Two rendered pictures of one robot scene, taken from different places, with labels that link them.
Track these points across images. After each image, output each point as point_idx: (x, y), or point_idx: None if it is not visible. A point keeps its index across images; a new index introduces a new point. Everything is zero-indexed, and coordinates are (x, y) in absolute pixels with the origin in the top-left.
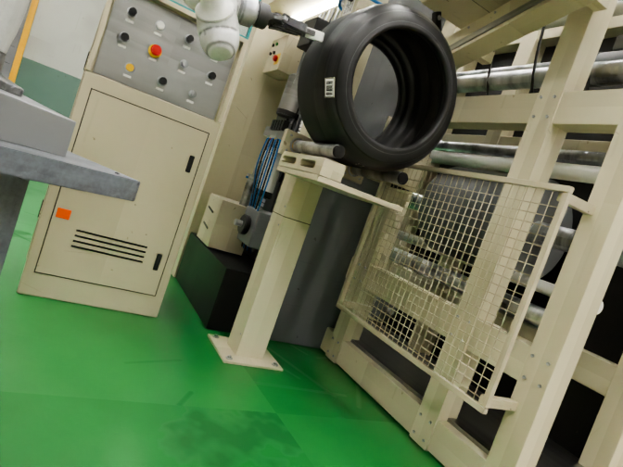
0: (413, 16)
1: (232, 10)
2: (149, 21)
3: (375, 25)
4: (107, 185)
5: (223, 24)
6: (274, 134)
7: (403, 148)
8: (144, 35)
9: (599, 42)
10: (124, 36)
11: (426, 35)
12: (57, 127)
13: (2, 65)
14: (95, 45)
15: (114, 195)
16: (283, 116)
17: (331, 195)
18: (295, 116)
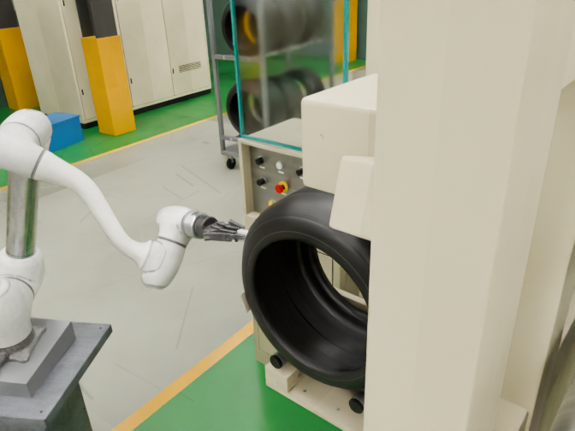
0: (290, 222)
1: (144, 259)
2: (273, 163)
3: (255, 241)
4: (27, 422)
5: (143, 270)
6: None
7: (334, 374)
8: (273, 175)
9: (548, 292)
10: (257, 183)
11: (312, 244)
12: (20, 387)
13: (20, 347)
14: (243, 196)
15: (34, 426)
16: None
17: None
18: None
